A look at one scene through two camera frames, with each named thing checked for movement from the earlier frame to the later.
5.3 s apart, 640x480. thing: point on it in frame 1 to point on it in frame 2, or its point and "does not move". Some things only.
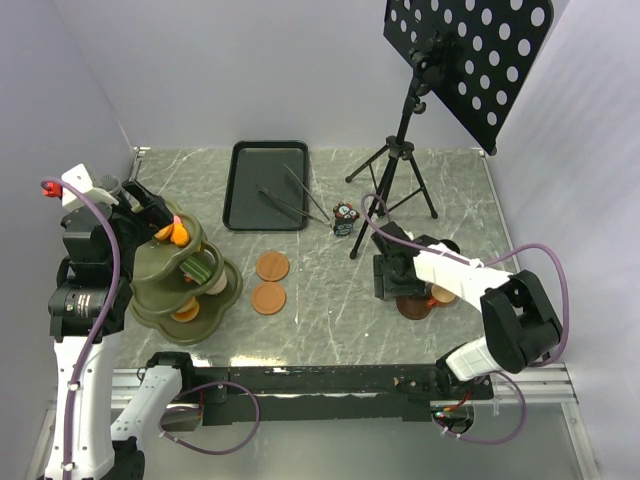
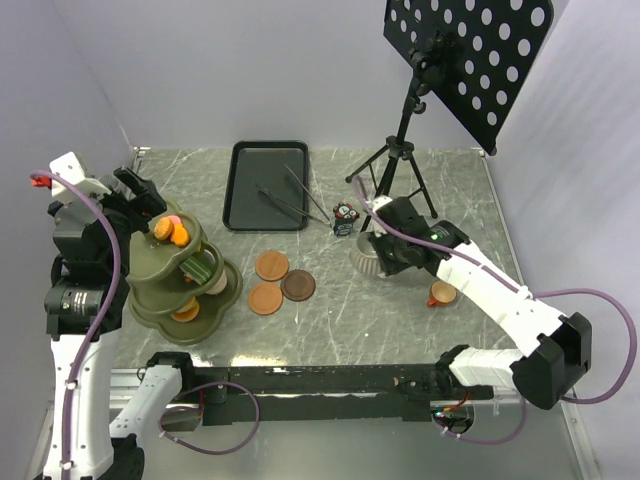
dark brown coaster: x=413 y=307 to x=298 y=285
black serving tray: x=267 y=187 does not move
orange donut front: x=186 y=315 does not move
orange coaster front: x=268 y=298 does not move
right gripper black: x=386 y=285 to x=387 y=266
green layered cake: x=195 y=270 does not move
